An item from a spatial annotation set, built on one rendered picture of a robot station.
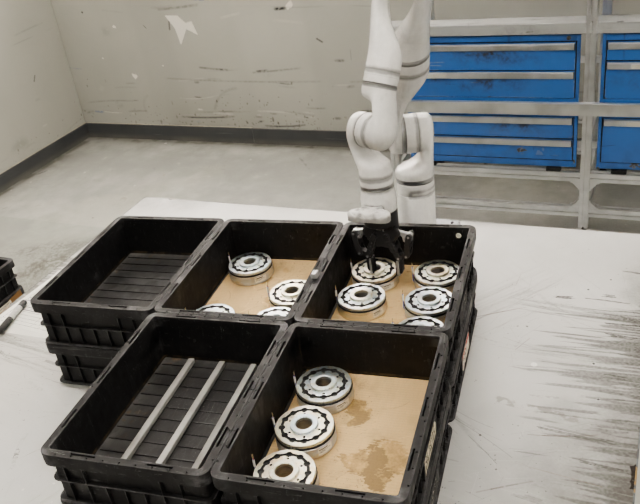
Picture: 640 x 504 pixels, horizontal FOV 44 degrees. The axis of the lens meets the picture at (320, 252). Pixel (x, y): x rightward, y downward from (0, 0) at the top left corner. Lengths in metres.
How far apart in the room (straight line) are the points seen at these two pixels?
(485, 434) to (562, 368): 0.25
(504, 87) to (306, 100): 1.62
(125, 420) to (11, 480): 0.29
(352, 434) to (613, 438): 0.49
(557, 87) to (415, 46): 1.77
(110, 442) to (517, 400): 0.78
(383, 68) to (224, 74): 3.38
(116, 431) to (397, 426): 0.51
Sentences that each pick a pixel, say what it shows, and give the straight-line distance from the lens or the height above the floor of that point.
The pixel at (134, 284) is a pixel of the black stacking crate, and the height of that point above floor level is 0.83.
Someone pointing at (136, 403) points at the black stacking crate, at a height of 0.83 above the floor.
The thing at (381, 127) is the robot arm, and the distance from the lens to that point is 1.54.
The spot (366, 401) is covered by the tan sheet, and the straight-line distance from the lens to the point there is 1.43.
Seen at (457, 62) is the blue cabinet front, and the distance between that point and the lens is 3.40.
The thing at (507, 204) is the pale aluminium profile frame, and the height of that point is 0.14.
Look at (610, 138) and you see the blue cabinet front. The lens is 3.42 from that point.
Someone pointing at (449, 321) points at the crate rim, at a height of 0.93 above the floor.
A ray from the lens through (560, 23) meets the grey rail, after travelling 3.27.
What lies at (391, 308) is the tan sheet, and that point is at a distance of 1.66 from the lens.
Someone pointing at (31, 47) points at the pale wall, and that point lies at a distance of 5.32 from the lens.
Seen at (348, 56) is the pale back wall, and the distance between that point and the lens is 4.50.
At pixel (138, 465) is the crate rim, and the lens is 1.27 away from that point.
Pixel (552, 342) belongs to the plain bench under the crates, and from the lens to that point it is 1.78.
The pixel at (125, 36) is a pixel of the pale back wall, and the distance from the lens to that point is 5.20.
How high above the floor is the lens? 1.76
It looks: 29 degrees down
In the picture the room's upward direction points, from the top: 8 degrees counter-clockwise
